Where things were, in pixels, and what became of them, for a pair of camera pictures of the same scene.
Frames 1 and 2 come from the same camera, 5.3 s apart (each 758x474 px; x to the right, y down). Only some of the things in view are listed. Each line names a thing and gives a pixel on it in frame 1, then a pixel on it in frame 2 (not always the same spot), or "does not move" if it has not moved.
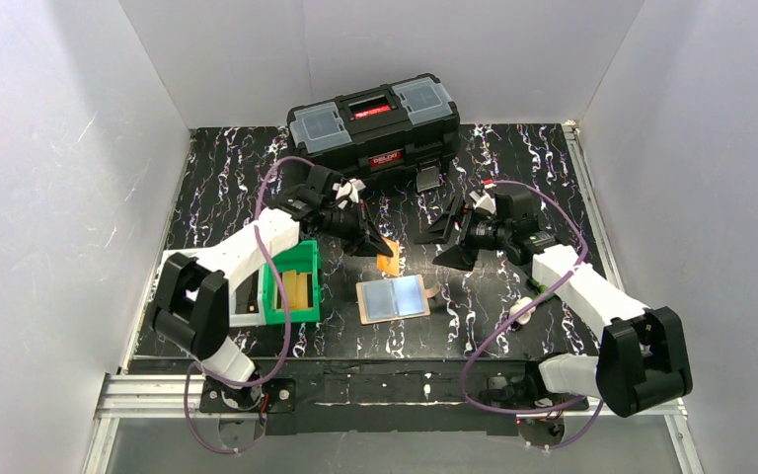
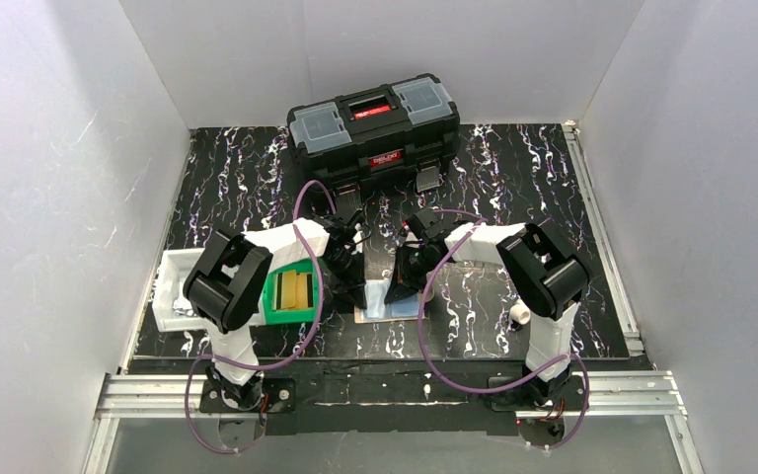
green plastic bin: x=301 y=259 does not move
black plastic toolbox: x=407 y=124 does not move
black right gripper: x=461 y=231 to x=409 y=267
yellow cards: x=296 y=288 does not move
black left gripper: x=355 y=226 to x=344 y=270
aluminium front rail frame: x=157 y=396 does not move
